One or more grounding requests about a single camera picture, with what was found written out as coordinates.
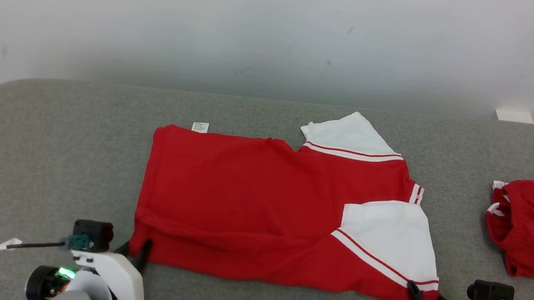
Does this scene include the red jersey with white sleeves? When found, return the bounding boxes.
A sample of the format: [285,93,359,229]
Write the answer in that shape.
[124,85,462,300]

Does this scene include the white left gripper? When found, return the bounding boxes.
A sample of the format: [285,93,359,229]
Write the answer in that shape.
[67,230,155,300]

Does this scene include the grey fabric sofa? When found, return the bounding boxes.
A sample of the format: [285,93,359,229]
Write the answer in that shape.
[0,59,534,300]

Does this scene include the small white wall block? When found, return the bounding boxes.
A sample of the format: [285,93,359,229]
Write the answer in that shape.
[495,109,534,125]

